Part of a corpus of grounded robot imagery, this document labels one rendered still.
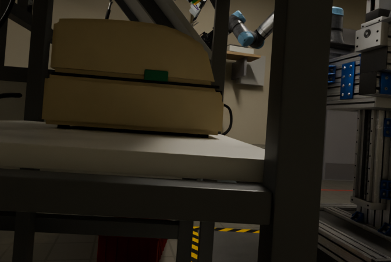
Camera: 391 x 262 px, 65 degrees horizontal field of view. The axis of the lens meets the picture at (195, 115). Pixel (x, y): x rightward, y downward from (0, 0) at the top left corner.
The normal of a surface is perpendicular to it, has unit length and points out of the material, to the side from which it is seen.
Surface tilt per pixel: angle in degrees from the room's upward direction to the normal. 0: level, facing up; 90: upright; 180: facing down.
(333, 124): 90
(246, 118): 90
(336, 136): 90
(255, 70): 90
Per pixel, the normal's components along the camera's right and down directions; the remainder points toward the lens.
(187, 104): 0.11, -0.01
